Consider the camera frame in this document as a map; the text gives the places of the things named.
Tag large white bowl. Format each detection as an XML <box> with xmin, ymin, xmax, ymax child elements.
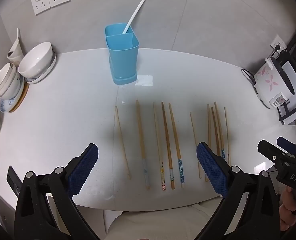
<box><xmin>18</xmin><ymin>42</ymin><xmax>53</xmax><ymax>78</ymax></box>

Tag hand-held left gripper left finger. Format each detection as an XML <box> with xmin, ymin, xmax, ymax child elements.
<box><xmin>14</xmin><ymin>143</ymin><xmax>101</xmax><ymax>240</ymax></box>

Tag white rice cooker pink flowers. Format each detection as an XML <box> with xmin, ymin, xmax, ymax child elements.
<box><xmin>253</xmin><ymin>56</ymin><xmax>296</xmax><ymax>110</ymax></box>

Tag white plastic chopstick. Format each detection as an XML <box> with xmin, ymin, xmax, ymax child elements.
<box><xmin>122</xmin><ymin>0</ymin><xmax>146</xmax><ymax>34</ymax></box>
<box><xmin>123</xmin><ymin>0</ymin><xmax>147</xmax><ymax>34</ymax></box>

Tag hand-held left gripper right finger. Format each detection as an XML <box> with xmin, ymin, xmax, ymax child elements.
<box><xmin>195</xmin><ymin>142</ymin><xmax>281</xmax><ymax>240</ymax></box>

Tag white ribbed plate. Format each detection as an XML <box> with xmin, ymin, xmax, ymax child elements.
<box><xmin>24</xmin><ymin>52</ymin><xmax>57</xmax><ymax>84</ymax></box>

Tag white wall socket with plug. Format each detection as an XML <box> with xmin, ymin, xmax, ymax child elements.
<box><xmin>270</xmin><ymin>35</ymin><xmax>287</xmax><ymax>53</ymax></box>

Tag thin plain wooden chopstick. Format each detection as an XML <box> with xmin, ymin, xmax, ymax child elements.
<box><xmin>189</xmin><ymin>112</ymin><xmax>202</xmax><ymax>179</ymax></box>
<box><xmin>115</xmin><ymin>106</ymin><xmax>132</xmax><ymax>180</ymax></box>

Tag black handheld device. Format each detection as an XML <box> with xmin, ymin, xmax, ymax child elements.
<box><xmin>7</xmin><ymin>166</ymin><xmax>22</xmax><ymax>197</ymax></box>

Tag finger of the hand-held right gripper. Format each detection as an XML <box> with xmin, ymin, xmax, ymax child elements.
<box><xmin>276</xmin><ymin>137</ymin><xmax>296</xmax><ymax>157</ymax></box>
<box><xmin>257</xmin><ymin>140</ymin><xmax>288</xmax><ymax>166</ymax></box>

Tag white folded paper cup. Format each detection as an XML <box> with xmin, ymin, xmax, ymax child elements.
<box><xmin>7</xmin><ymin>34</ymin><xmax>24</xmax><ymax>63</ymax></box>

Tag wooden chopstick blue dotted band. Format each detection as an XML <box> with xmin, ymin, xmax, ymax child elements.
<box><xmin>168</xmin><ymin>102</ymin><xmax>185</xmax><ymax>188</ymax></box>
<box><xmin>214</xmin><ymin>101</ymin><xmax>225</xmax><ymax>160</ymax></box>

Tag person's right hand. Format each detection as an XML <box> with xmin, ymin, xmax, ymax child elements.
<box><xmin>280</xmin><ymin>189</ymin><xmax>296</xmax><ymax>232</ymax></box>

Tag round wooden coaster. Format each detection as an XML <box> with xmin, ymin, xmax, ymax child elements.
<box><xmin>8</xmin><ymin>81</ymin><xmax>30</xmax><ymax>113</ymax></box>

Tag blue patterned white plate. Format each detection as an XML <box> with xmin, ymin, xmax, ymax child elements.
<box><xmin>0</xmin><ymin>80</ymin><xmax>26</xmax><ymax>112</ymax></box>

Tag blue plastic utensil holder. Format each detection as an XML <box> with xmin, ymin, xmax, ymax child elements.
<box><xmin>105</xmin><ymin>23</ymin><xmax>140</xmax><ymax>85</ymax></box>

